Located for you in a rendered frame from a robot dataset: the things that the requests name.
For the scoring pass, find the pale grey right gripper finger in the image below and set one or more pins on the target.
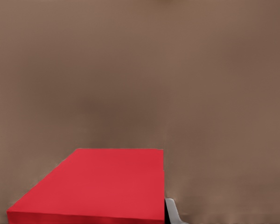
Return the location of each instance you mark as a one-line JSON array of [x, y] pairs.
[[173, 211]]

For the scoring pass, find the red wooden cube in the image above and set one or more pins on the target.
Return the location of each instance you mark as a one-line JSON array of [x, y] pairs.
[[102, 186]]

